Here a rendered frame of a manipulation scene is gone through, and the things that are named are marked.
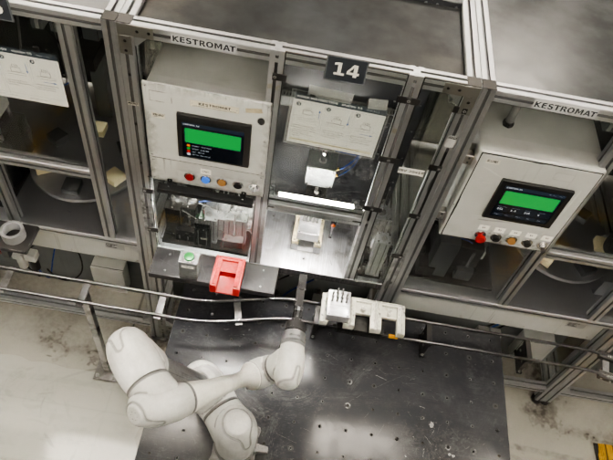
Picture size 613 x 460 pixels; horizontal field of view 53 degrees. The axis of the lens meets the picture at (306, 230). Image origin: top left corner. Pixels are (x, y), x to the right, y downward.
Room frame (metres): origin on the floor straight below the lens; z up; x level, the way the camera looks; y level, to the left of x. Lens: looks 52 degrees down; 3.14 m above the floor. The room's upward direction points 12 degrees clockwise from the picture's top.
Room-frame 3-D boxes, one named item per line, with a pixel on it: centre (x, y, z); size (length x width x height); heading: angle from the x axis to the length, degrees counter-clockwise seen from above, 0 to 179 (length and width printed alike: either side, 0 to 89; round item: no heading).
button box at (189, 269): (1.37, 0.45, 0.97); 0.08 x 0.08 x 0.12; 3
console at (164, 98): (1.57, 0.40, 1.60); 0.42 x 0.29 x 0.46; 93
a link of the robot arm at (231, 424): (0.77, 0.11, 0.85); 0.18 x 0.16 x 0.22; 45
